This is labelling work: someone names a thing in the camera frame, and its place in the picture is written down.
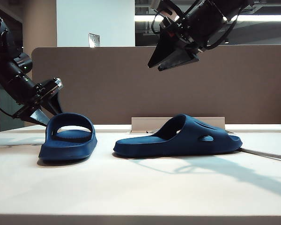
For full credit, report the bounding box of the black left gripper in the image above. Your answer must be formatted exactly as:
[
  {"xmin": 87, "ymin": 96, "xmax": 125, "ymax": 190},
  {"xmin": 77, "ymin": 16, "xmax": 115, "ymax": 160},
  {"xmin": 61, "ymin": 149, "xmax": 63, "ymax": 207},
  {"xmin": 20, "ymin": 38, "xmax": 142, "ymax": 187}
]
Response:
[{"xmin": 2, "ymin": 70, "xmax": 64, "ymax": 127}]

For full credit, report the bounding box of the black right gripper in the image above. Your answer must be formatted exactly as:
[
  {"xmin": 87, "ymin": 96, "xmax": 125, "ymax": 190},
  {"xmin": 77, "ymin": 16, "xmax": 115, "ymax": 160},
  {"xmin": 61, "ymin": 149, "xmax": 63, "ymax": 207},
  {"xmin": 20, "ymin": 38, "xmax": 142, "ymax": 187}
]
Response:
[{"xmin": 147, "ymin": 0, "xmax": 228, "ymax": 72}]

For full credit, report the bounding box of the blue rubber slide slipper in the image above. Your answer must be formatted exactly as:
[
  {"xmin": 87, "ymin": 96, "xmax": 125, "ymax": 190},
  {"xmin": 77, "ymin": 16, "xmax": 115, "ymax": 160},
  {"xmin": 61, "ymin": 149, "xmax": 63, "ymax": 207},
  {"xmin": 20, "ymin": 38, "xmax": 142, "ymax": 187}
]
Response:
[
  {"xmin": 112, "ymin": 113, "xmax": 243, "ymax": 159},
  {"xmin": 38, "ymin": 112, "xmax": 98, "ymax": 162}
]

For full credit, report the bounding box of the brown desk partition panel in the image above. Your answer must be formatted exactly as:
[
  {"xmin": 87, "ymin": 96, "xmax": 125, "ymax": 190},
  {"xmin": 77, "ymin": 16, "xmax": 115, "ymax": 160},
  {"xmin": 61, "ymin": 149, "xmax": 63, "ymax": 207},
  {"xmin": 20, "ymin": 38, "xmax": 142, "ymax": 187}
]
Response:
[{"xmin": 31, "ymin": 45, "xmax": 281, "ymax": 125}]

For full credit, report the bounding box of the interior glass window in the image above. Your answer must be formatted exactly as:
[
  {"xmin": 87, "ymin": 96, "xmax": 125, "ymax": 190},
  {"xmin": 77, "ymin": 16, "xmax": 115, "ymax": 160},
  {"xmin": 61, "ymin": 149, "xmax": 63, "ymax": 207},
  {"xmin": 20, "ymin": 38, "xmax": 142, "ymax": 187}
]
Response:
[{"xmin": 134, "ymin": 0, "xmax": 281, "ymax": 46}]

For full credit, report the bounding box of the white ceiling light strip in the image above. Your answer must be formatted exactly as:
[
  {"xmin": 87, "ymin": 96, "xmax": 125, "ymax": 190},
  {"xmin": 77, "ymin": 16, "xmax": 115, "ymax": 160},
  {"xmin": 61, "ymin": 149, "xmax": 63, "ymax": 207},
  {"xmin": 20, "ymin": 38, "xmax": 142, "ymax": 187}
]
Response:
[{"xmin": 134, "ymin": 14, "xmax": 281, "ymax": 23}]

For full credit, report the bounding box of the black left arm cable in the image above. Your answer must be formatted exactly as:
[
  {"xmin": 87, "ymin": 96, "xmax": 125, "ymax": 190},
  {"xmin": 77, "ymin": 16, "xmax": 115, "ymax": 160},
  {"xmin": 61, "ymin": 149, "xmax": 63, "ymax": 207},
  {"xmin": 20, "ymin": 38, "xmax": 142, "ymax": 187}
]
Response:
[{"xmin": 0, "ymin": 97, "xmax": 15, "ymax": 118}]

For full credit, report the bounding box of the beige cable tray box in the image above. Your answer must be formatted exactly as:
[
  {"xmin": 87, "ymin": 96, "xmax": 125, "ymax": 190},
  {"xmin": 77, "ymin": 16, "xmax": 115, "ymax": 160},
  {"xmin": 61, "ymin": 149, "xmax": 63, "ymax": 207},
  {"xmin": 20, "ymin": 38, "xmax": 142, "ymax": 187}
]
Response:
[{"xmin": 131, "ymin": 116, "xmax": 225, "ymax": 134}]

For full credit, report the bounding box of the silver metal wall plate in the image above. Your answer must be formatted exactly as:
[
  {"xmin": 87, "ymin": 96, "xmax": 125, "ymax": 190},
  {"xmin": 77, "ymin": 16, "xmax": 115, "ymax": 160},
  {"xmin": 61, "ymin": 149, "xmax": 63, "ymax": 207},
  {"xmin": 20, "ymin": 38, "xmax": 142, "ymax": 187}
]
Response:
[{"xmin": 88, "ymin": 33, "xmax": 101, "ymax": 48}]

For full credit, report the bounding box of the white power cable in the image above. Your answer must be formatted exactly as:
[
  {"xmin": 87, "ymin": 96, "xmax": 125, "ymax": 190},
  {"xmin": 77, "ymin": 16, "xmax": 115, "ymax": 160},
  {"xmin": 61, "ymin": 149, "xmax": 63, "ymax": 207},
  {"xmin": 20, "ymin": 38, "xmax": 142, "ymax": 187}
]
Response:
[{"xmin": 238, "ymin": 147, "xmax": 281, "ymax": 162}]

